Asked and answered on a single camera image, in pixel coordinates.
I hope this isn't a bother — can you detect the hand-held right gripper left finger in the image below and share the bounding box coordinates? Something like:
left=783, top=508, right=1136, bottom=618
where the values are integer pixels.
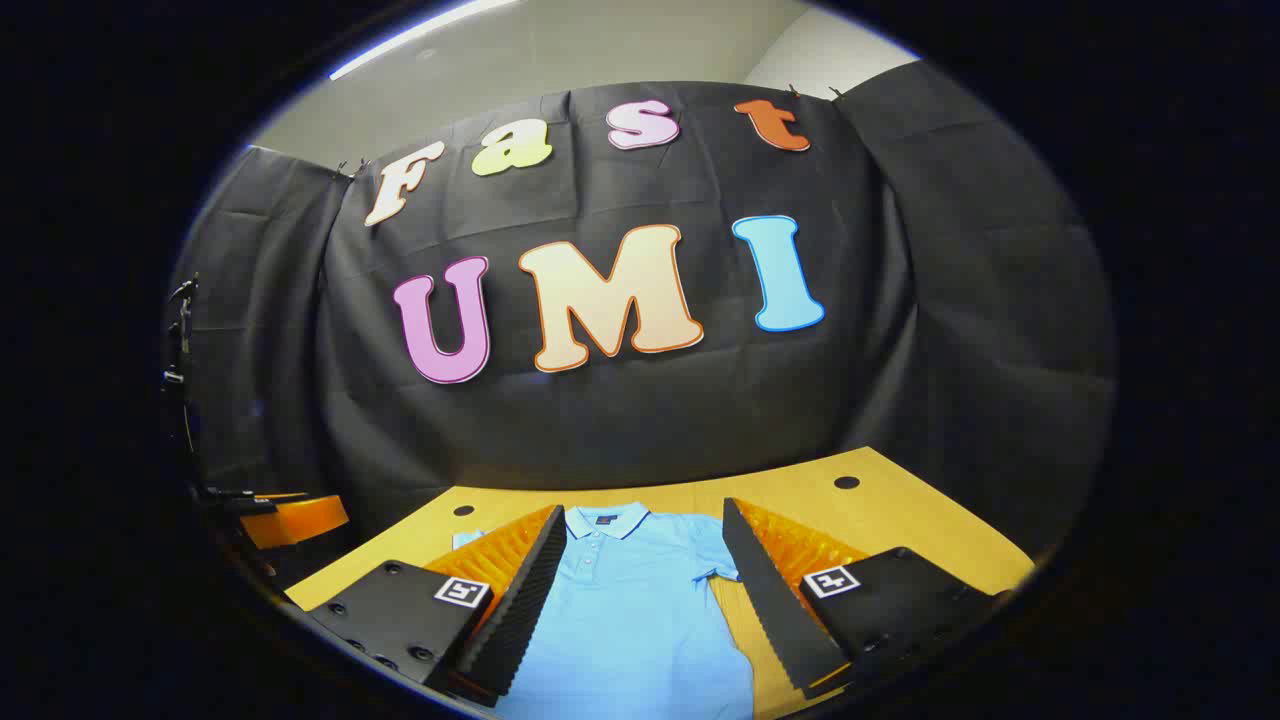
left=285, top=503, right=569, bottom=708

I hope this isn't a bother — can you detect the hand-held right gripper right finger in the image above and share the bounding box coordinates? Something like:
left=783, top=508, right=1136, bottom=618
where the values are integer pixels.
left=722, top=497, right=1016, bottom=701

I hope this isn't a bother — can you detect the light blue polo T-shirt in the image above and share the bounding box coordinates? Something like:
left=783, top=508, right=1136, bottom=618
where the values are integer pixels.
left=452, top=503, right=756, bottom=720

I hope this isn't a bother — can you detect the black backdrop cloth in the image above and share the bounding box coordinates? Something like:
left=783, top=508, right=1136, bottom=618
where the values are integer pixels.
left=165, top=60, right=1116, bottom=561

